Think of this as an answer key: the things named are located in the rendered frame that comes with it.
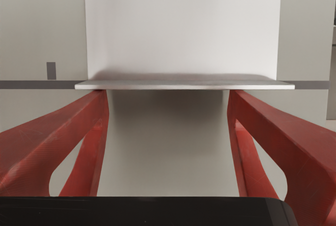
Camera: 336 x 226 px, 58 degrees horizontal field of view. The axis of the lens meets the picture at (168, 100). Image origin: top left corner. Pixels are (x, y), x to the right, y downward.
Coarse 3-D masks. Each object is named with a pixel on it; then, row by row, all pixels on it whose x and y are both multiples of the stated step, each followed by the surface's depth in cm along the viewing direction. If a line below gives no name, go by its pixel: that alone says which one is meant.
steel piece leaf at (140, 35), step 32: (96, 0) 13; (128, 0) 13; (160, 0) 13; (192, 0) 13; (224, 0) 13; (256, 0) 13; (96, 32) 13; (128, 32) 13; (160, 32) 13; (192, 32) 13; (224, 32) 13; (256, 32) 13; (96, 64) 14; (128, 64) 14; (160, 64) 14; (192, 64) 14; (224, 64) 14; (256, 64) 14
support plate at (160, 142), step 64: (0, 0) 13; (64, 0) 13; (320, 0) 13; (0, 64) 14; (64, 64) 14; (320, 64) 14; (0, 128) 14; (128, 128) 14; (192, 128) 14; (128, 192) 15; (192, 192) 15
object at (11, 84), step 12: (0, 84) 14; (12, 84) 14; (24, 84) 14; (36, 84) 14; (48, 84) 14; (60, 84) 14; (72, 84) 14; (300, 84) 14; (312, 84) 14; (324, 84) 14
